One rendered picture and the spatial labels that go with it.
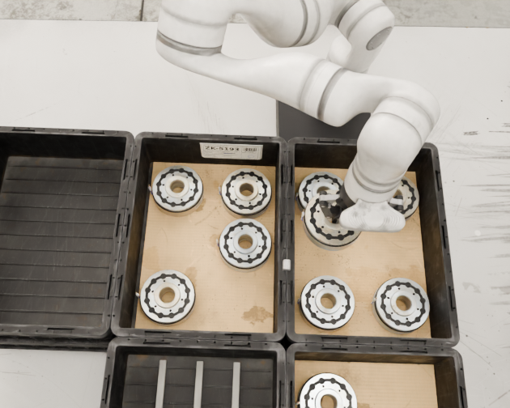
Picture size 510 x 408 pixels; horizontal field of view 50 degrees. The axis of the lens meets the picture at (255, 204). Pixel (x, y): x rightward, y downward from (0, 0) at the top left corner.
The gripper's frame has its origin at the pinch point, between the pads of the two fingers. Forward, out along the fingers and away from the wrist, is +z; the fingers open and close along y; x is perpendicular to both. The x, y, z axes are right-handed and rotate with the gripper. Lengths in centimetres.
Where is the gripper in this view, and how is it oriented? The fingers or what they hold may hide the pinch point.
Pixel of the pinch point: (352, 218)
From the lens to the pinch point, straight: 95.8
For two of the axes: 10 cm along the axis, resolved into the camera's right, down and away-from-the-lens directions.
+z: -0.2, 3.8, 9.2
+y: -10.0, -0.6, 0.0
